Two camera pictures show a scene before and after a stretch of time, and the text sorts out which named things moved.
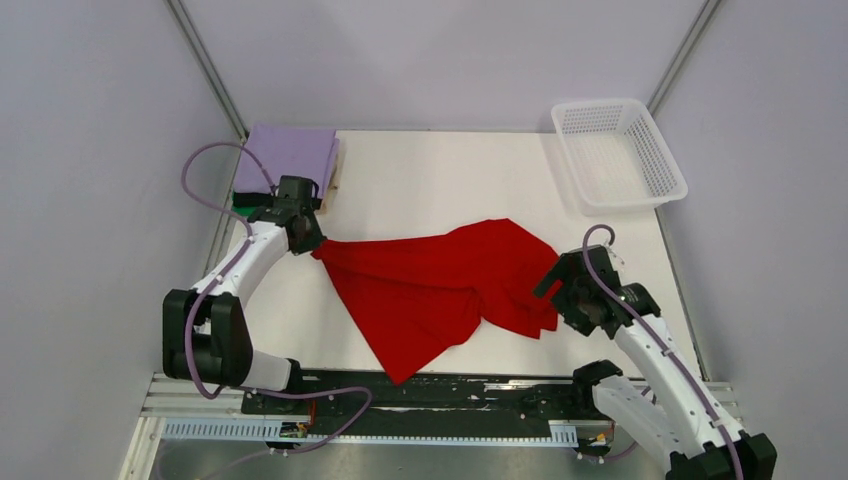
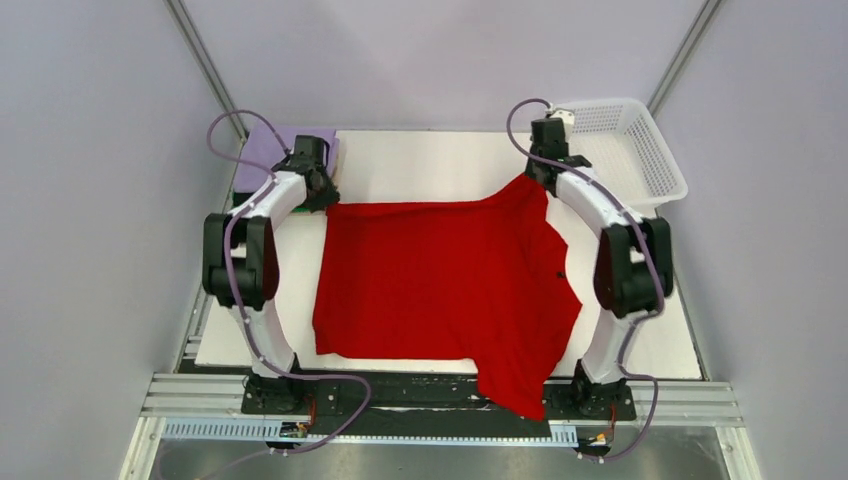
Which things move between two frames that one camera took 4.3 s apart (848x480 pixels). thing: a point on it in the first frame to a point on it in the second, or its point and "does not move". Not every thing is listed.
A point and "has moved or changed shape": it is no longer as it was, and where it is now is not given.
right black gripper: x=560 y=272 to x=531 y=169
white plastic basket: x=616 y=157 does not move
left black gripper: x=316 y=240 to x=330 y=195
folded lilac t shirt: x=287 y=151 does not move
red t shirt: x=416 y=297 has moved or changed shape
